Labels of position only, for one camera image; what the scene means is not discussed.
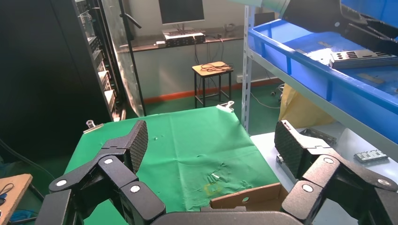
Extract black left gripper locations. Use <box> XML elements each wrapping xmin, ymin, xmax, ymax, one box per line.
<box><xmin>281</xmin><ymin>0</ymin><xmax>398</xmax><ymax>57</ymax></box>

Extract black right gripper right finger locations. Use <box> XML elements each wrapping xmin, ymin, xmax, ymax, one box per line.
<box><xmin>274</xmin><ymin>120</ymin><xmax>398</xmax><ymax>225</ymax></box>

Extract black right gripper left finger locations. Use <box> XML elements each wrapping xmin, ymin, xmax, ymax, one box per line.
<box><xmin>35</xmin><ymin>120</ymin><xmax>166</xmax><ymax>225</ymax></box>

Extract metal IO shield plate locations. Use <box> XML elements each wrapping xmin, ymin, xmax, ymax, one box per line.
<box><xmin>330</xmin><ymin>49</ymin><xmax>398</xmax><ymax>63</ymax></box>

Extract brown cardboard box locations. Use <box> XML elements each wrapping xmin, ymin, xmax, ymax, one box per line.
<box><xmin>210</xmin><ymin>182</ymin><xmax>289</xmax><ymax>212</ymax></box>

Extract blue plastic tray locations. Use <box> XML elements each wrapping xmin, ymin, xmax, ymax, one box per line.
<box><xmin>248</xmin><ymin>0</ymin><xmax>398</xmax><ymax>145</ymax></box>

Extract stack of metal shield plates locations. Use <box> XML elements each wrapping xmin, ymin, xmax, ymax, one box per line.
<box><xmin>329</xmin><ymin>49</ymin><xmax>398</xmax><ymax>69</ymax></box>

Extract yellow woven sack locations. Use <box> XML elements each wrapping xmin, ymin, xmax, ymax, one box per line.
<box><xmin>278</xmin><ymin>83</ymin><xmax>336</xmax><ymax>129</ymax></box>

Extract silver metal clamp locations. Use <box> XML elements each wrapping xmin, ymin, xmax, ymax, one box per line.
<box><xmin>216</xmin><ymin>101</ymin><xmax>235</xmax><ymax>113</ymax></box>
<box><xmin>83</xmin><ymin>119</ymin><xmax>105</xmax><ymax>134</ymax></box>

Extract grey metal shelf board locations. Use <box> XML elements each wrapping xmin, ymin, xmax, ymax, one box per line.
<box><xmin>248</xmin><ymin>48</ymin><xmax>398</xmax><ymax>162</ymax></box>

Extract slotted metal comb part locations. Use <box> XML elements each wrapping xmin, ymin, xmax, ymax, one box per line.
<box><xmin>353</xmin><ymin>150</ymin><xmax>389</xmax><ymax>164</ymax></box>

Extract green cloth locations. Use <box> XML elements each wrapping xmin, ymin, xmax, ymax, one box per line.
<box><xmin>63</xmin><ymin>106</ymin><xmax>281</xmax><ymax>225</ymax></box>

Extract clear rack door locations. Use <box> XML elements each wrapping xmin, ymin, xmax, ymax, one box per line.
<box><xmin>101</xmin><ymin>0</ymin><xmax>146</xmax><ymax>118</ymax></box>

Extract small dark caster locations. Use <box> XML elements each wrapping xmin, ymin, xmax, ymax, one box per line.
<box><xmin>270</xmin><ymin>83</ymin><xmax>284</xmax><ymax>97</ymax></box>

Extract wooden board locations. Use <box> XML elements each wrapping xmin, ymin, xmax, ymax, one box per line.
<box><xmin>0</xmin><ymin>173</ymin><xmax>33</xmax><ymax>225</ymax></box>

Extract black server rack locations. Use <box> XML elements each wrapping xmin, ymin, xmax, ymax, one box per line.
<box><xmin>0</xmin><ymin>0</ymin><xmax>127</xmax><ymax>162</ymax></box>

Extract black rectangular panel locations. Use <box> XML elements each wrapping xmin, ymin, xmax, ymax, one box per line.
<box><xmin>255</xmin><ymin>12</ymin><xmax>276</xmax><ymax>27</ymax></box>

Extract wooden stool black legs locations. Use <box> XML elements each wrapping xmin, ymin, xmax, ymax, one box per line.
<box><xmin>192</xmin><ymin>61</ymin><xmax>234</xmax><ymax>108</ymax></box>

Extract dark desk counter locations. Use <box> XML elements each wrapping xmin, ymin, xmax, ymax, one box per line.
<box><xmin>119</xmin><ymin>26</ymin><xmax>246</xmax><ymax>53</ymax></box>

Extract computer keyboard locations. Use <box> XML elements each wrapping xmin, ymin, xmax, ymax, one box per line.
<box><xmin>166</xmin><ymin>28</ymin><xmax>204</xmax><ymax>35</ymax></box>

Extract black computer monitor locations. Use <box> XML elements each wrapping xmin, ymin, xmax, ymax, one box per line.
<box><xmin>158</xmin><ymin>0</ymin><xmax>206</xmax><ymax>32</ymax></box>

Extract white floor cable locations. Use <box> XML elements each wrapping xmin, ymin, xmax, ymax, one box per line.
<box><xmin>250</xmin><ymin>91</ymin><xmax>282</xmax><ymax>109</ymax></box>

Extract thick black floor cable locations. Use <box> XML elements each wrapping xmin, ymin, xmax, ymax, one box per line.
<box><xmin>0</xmin><ymin>139</ymin><xmax>57</xmax><ymax>181</ymax></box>

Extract perforated shelf upright post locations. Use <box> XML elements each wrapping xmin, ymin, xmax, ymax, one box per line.
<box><xmin>242</xmin><ymin>4</ymin><xmax>259</xmax><ymax>133</ymax></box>

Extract thin black coiled cable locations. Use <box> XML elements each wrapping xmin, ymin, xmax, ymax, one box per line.
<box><xmin>200</xmin><ymin>63</ymin><xmax>233</xmax><ymax>73</ymax></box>

